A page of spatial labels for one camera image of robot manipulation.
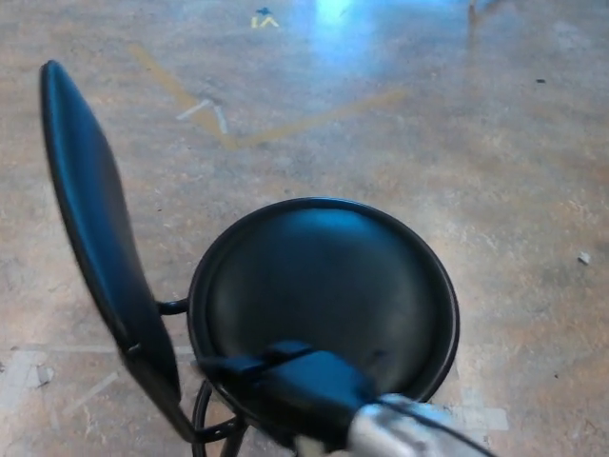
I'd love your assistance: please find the long yellow floor tape strip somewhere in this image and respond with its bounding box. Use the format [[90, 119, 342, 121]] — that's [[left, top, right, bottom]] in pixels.
[[234, 89, 411, 150], [127, 43, 239, 151]]

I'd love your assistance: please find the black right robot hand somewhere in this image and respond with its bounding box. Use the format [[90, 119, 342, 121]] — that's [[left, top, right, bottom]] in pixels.
[[196, 339, 383, 449]]

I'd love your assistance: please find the white floor tape piece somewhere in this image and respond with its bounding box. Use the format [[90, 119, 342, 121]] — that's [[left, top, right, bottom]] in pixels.
[[211, 103, 231, 135], [176, 99, 211, 122]]

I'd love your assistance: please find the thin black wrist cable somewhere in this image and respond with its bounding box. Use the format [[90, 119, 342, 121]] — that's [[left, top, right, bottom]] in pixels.
[[378, 397, 499, 457]]

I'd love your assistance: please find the black round-seat swivel chair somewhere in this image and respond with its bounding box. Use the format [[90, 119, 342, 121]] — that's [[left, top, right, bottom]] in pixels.
[[39, 59, 462, 457]]

